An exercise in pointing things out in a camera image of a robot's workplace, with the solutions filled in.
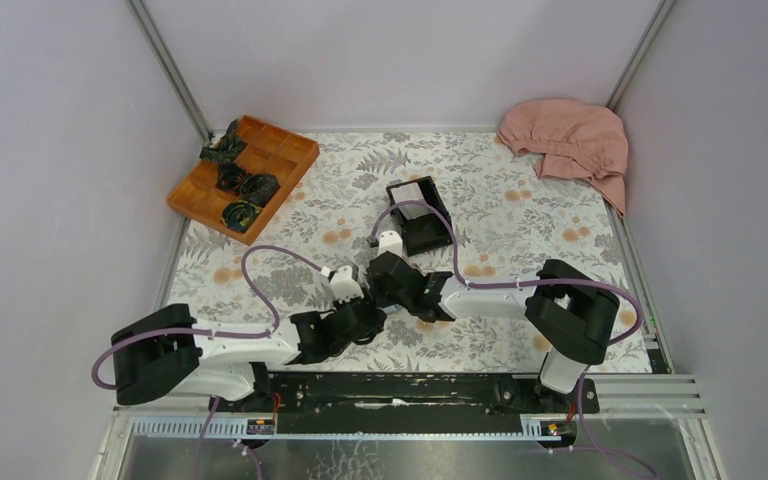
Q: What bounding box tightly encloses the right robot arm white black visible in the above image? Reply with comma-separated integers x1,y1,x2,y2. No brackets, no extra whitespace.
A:
366,252,620,412

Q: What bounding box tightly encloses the grey leather card holder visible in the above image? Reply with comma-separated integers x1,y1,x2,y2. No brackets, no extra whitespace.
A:
379,304,404,317

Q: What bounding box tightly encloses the dark rolled tie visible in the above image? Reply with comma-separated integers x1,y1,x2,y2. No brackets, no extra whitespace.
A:
199,118,248,164
238,173,280,208
220,200,262,233
215,163,248,195

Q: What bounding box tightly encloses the black card tray box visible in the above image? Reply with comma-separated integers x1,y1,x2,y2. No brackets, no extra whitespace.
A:
386,176,452,256

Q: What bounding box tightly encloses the aluminium frame rail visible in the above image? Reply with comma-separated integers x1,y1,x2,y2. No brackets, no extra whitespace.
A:
113,372,707,442

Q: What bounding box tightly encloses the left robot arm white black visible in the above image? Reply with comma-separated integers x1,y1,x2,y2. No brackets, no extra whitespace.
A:
104,300,387,411

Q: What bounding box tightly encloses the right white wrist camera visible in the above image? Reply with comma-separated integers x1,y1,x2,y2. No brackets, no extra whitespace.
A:
377,230,404,257

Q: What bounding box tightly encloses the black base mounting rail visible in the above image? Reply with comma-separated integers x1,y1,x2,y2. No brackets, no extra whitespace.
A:
218,372,600,435

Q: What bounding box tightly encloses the dark rolled tie middle right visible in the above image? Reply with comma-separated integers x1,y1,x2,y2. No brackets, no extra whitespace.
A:
238,173,280,208

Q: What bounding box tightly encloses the orange wooden compartment tray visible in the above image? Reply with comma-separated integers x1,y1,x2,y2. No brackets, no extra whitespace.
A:
167,116,320,245

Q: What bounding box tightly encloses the dark rolled tie middle left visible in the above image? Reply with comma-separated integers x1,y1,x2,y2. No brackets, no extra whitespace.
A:
215,163,248,195

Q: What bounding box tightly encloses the dark rolled tie top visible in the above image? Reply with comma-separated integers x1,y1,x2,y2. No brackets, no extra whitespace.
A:
199,118,248,164

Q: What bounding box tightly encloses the white card stack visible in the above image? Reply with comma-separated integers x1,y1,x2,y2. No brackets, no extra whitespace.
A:
390,181,431,220

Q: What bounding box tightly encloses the pink crumpled cloth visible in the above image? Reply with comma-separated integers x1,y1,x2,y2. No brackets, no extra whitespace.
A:
497,99,629,216

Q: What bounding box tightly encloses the floral patterned table mat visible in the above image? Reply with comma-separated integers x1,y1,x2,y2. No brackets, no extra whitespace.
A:
148,131,654,374

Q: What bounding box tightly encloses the dark rolled tie bottom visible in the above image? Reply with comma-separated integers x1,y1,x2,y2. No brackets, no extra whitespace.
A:
220,200,262,233

